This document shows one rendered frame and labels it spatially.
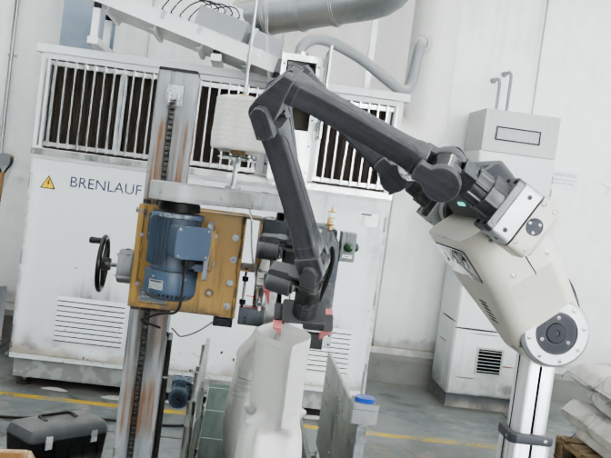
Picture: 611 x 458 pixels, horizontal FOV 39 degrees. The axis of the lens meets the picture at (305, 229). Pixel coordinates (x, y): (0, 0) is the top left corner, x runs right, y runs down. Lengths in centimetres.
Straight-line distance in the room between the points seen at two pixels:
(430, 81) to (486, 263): 398
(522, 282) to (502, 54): 517
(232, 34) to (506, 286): 348
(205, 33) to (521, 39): 289
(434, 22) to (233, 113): 356
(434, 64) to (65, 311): 283
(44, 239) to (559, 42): 415
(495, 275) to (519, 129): 449
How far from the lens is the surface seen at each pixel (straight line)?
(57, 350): 557
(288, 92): 172
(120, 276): 271
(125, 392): 279
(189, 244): 238
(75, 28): 639
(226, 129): 244
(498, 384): 649
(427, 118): 578
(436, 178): 170
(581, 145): 715
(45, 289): 553
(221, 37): 506
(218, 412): 404
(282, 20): 525
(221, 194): 247
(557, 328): 205
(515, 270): 191
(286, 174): 181
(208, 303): 266
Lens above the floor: 146
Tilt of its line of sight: 3 degrees down
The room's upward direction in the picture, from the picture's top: 7 degrees clockwise
